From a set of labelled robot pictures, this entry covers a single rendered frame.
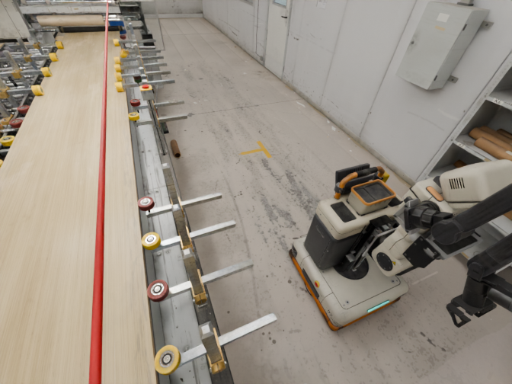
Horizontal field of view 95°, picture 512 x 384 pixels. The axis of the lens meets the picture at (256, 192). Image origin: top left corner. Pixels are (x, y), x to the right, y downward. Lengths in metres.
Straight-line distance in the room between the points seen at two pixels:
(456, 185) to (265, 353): 1.47
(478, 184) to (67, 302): 1.55
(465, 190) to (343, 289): 1.04
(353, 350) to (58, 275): 1.77
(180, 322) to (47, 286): 0.56
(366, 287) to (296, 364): 0.69
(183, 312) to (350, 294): 1.09
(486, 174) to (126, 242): 1.44
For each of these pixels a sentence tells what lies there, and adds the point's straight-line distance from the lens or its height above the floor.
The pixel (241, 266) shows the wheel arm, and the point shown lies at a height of 0.85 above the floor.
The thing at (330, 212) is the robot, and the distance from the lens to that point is 1.47.
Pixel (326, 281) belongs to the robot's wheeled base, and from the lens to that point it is 1.83.
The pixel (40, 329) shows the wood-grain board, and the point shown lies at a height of 0.90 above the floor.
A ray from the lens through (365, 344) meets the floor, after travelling 2.09.
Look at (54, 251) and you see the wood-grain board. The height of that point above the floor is 0.90.
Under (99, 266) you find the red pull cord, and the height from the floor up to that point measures 1.64.
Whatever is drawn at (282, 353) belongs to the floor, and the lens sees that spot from 1.91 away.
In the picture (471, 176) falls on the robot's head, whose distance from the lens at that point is 1.11.
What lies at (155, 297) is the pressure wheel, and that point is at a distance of 1.08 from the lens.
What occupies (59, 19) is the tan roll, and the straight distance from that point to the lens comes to 4.90.
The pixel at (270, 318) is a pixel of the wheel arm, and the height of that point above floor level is 0.82.
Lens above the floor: 1.87
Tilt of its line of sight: 46 degrees down
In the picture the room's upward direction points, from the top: 4 degrees clockwise
